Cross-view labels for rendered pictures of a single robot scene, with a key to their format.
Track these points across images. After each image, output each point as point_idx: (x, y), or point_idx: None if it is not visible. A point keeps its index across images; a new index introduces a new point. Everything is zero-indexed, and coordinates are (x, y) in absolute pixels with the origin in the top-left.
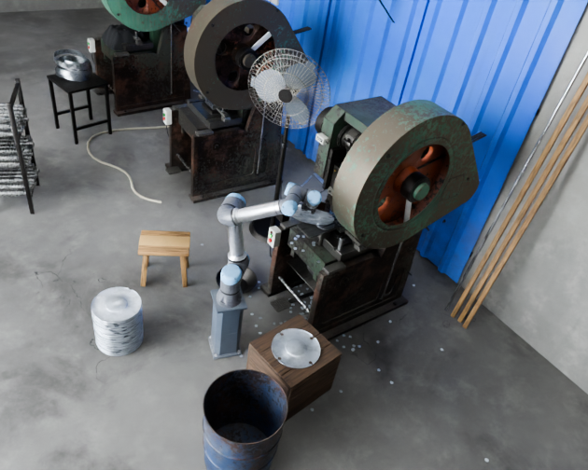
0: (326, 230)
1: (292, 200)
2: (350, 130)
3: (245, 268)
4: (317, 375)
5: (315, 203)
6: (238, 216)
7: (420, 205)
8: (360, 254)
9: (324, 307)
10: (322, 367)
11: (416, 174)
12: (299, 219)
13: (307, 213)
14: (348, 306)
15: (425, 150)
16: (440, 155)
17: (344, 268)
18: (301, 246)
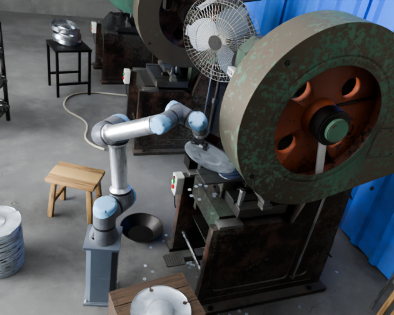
0: (227, 180)
1: (165, 115)
2: None
3: (127, 204)
4: None
5: (197, 127)
6: (107, 132)
7: (339, 160)
8: (267, 216)
9: (216, 270)
10: None
11: (332, 107)
12: (199, 163)
13: (206, 154)
14: (249, 277)
15: None
16: (369, 95)
17: (241, 226)
18: (201, 197)
